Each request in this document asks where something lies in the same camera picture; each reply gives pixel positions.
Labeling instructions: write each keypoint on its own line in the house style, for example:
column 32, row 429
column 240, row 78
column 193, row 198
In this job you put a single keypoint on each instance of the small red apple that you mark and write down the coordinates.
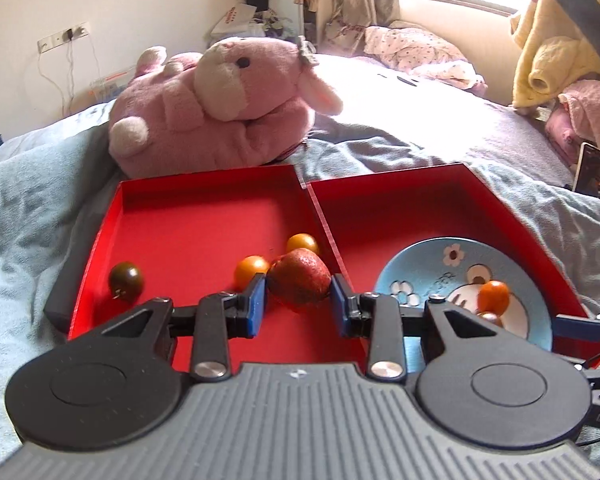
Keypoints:
column 299, row 277

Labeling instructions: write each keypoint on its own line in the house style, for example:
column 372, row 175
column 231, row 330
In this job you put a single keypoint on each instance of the light blue blanket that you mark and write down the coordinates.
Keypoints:
column 49, row 177

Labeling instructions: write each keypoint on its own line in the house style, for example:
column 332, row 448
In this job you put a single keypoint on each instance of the right red tray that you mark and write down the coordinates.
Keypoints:
column 372, row 217

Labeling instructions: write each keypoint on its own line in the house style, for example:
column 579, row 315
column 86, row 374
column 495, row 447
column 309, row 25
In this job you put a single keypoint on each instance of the pink plush rabbit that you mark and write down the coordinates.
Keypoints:
column 243, row 102

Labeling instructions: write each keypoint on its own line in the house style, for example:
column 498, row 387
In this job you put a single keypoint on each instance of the white wall socket strip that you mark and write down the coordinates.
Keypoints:
column 58, row 39

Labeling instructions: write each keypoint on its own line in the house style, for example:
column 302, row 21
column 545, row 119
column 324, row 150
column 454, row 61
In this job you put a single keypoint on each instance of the pink dotted cloth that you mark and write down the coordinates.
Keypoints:
column 419, row 53

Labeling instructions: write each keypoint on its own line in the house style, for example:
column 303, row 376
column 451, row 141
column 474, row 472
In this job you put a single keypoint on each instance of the large dark brown tomato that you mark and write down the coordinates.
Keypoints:
column 491, row 317

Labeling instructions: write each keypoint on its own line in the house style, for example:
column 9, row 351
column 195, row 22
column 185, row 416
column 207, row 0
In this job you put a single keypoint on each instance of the small dark tomato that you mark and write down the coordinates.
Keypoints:
column 126, row 281

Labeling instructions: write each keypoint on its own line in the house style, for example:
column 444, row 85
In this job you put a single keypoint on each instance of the blue tiger plate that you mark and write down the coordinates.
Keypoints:
column 455, row 269

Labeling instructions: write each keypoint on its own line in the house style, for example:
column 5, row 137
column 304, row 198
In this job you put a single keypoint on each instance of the red tray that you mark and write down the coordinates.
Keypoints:
column 187, row 233
column 372, row 217

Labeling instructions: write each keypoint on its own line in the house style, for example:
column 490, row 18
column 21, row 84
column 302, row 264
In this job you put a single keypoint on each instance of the left red tray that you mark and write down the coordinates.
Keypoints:
column 187, row 233

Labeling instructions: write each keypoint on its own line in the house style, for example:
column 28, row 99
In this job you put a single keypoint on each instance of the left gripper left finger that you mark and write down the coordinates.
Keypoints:
column 214, row 321

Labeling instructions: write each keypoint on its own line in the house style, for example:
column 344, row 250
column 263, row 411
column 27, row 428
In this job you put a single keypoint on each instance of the smartphone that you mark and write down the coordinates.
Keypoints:
column 587, row 178

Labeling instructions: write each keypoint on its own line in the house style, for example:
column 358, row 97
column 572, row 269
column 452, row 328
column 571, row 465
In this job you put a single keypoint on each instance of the black box under tray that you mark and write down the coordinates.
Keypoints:
column 60, row 302

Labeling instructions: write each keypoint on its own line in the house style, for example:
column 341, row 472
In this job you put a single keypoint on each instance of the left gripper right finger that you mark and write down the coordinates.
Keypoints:
column 381, row 321

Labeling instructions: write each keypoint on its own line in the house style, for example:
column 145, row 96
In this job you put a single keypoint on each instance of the yellow orange fruit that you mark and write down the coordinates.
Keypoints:
column 302, row 241

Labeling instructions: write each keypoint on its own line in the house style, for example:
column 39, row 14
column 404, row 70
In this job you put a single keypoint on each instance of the orange kumquat behind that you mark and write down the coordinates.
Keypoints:
column 247, row 268

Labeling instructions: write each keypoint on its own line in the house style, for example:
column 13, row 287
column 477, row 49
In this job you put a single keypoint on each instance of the orange tangerine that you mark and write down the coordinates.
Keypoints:
column 494, row 297

